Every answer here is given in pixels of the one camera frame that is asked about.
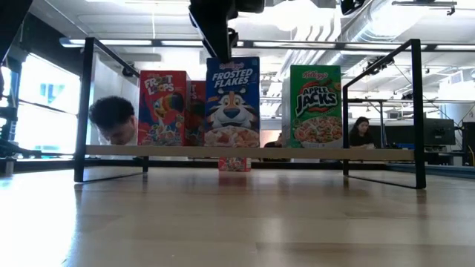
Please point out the blue Frosted Flakes cereal box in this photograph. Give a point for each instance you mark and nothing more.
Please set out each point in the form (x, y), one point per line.
(232, 111)

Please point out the red Froot Loops cereal box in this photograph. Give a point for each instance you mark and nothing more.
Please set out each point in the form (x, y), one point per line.
(161, 111)
(196, 118)
(234, 165)

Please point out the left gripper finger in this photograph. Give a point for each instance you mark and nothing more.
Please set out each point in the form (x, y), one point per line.
(219, 37)

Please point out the black table frame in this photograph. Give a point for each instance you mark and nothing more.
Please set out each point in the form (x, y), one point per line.
(297, 165)

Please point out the person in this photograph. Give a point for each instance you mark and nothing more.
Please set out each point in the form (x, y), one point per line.
(113, 116)
(360, 133)

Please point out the silver ceiling duct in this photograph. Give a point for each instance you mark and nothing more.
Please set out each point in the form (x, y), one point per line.
(375, 33)

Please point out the green Apple Jacks cereal box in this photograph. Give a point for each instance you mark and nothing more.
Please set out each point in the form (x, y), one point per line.
(315, 107)

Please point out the black computer monitor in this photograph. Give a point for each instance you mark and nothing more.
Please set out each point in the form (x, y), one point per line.
(439, 131)

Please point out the ceiling light strip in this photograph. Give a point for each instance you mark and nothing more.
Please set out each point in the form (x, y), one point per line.
(126, 42)

